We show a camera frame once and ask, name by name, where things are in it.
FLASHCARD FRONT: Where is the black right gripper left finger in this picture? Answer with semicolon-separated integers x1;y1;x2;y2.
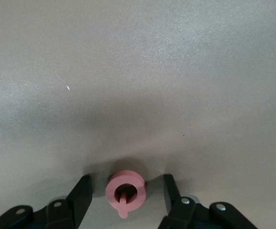
0;175;93;229

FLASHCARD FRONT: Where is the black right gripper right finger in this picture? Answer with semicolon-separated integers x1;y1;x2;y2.
157;174;258;229

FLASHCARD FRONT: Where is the pink letter Q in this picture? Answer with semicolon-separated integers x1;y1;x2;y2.
105;169;147;219

